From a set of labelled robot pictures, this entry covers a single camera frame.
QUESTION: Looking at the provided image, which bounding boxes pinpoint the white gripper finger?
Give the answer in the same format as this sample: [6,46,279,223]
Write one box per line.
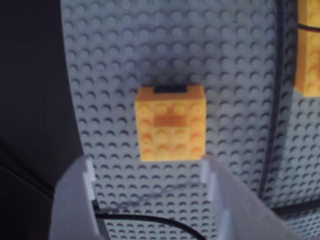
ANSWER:
[48,154,111,240]
[200,154,307,240]

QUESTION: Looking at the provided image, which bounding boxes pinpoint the yellow lego cube dark slot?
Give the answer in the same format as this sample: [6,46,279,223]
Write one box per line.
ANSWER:
[134,84,208,162]

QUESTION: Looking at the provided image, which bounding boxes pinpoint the gray lego baseplate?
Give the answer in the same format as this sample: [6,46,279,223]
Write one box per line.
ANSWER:
[59,0,320,240]

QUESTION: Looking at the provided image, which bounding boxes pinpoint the black cable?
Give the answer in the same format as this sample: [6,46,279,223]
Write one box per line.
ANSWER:
[92,198,206,240]

